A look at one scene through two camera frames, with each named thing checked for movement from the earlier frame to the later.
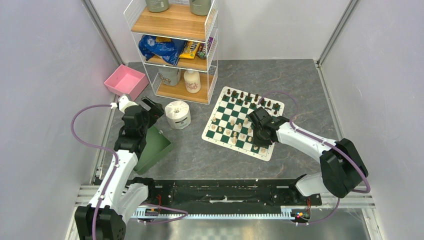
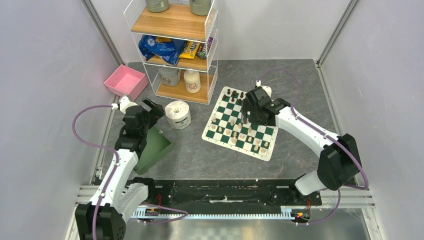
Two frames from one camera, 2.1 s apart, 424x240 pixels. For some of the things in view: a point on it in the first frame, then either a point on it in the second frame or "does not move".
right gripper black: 259,142 -> 247,106
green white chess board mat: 230,125 does not move
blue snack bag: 169,51 does not move
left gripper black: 155,112 does not move
